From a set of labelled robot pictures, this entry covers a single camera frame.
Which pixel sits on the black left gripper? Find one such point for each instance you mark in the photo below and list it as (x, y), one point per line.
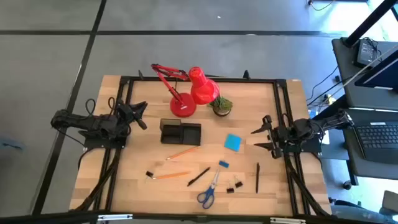
(127, 113)

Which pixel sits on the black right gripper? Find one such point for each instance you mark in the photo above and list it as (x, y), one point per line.
(275, 137)

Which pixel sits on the blue sticky note pad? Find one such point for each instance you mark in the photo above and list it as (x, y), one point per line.
(233, 142)

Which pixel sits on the black pen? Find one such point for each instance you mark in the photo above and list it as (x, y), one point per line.
(257, 177)
(199, 176)

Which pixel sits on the blue eraser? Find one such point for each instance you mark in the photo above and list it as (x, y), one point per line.
(224, 164)

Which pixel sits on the black binder clip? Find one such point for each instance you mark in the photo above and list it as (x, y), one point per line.
(230, 190)
(238, 184)
(149, 174)

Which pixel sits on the orange pencil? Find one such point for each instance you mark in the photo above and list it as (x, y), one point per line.
(171, 175)
(183, 152)

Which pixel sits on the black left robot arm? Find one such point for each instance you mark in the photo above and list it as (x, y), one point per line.
(77, 119)

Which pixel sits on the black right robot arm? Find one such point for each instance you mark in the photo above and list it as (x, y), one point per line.
(329, 123)

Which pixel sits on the black mesh desk organizer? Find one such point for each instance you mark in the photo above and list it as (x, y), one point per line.
(191, 133)

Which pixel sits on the potted succulent in black pot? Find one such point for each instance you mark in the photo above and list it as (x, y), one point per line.
(221, 105)

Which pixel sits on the red desk lamp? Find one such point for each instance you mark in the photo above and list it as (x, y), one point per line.
(203, 88)

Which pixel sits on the white power strip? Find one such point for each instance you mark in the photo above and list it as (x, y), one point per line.
(329, 99)

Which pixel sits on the black caster wheel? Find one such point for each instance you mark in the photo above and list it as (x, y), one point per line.
(347, 185)

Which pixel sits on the dark grey side desk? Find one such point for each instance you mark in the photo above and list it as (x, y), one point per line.
(351, 87)

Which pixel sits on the black laptop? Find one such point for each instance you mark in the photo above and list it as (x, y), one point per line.
(376, 137)

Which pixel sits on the black power adapter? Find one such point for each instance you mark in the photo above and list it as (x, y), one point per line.
(365, 53)

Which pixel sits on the black computer monitor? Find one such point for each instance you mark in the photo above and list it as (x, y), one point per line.
(382, 74)

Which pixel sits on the small grey flat object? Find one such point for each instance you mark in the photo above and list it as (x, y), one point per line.
(11, 144)

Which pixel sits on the black support pole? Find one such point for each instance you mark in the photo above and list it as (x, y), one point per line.
(367, 23)

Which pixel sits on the black aluminium table frame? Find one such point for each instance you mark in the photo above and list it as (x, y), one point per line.
(248, 80)

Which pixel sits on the silver metal bracket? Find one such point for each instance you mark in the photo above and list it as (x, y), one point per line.
(115, 217)
(287, 221)

